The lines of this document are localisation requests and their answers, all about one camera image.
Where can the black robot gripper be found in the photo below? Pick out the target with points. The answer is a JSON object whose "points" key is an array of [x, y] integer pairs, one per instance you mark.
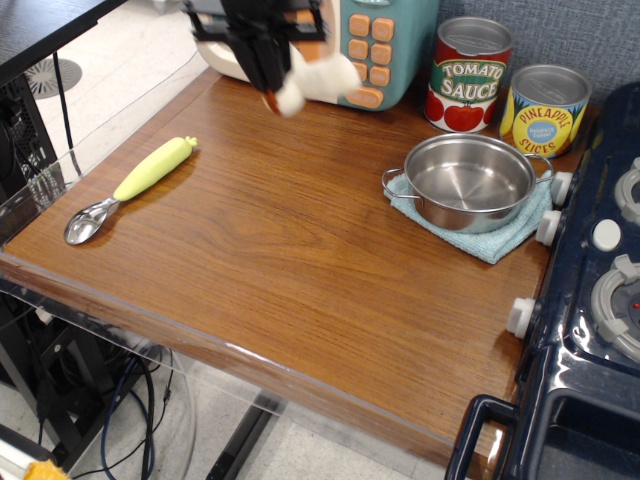
{"points": [[273, 23]]}

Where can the plush mushroom toy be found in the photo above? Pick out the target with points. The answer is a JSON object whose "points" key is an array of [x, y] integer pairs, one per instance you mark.
{"points": [[325, 80]]}

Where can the stainless steel pot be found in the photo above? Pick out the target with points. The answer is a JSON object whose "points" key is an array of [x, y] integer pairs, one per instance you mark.
{"points": [[467, 183]]}

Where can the light blue towel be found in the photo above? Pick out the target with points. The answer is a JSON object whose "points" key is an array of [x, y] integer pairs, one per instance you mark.
{"points": [[489, 247]]}

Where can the toy microwave oven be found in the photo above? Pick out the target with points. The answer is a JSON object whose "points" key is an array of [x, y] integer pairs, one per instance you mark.
{"points": [[387, 42]]}

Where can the tomato sauce can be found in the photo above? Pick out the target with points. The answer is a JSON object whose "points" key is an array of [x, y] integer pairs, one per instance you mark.
{"points": [[469, 65]]}

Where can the black desk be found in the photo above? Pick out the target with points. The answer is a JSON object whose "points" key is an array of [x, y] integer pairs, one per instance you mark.
{"points": [[33, 30]]}

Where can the pineapple slices can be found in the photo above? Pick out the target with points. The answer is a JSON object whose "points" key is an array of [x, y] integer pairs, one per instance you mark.
{"points": [[544, 109]]}

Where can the clear acrylic table guard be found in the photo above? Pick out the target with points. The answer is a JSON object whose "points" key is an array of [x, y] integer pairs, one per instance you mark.
{"points": [[272, 254]]}

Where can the white stove knob upper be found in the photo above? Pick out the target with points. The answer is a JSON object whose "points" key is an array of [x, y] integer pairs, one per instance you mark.
{"points": [[559, 188]]}

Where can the white stove knob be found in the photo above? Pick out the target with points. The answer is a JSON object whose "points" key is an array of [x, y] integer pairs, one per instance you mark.
{"points": [[548, 227], [520, 316], [559, 188]]}

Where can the white stove knob middle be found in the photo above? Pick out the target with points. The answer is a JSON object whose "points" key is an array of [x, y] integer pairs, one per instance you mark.
{"points": [[548, 227]]}

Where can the white stove knob lower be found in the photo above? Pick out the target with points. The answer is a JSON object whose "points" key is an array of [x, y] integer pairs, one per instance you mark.
{"points": [[520, 316]]}

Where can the black table leg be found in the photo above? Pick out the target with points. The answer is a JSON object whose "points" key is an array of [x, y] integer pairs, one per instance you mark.
{"points": [[240, 445]]}

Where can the dark blue toy stove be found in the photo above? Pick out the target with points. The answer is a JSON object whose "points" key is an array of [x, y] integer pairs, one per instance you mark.
{"points": [[576, 411]]}

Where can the green handled ice cream scoop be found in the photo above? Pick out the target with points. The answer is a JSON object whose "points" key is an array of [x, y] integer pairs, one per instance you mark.
{"points": [[153, 168]]}

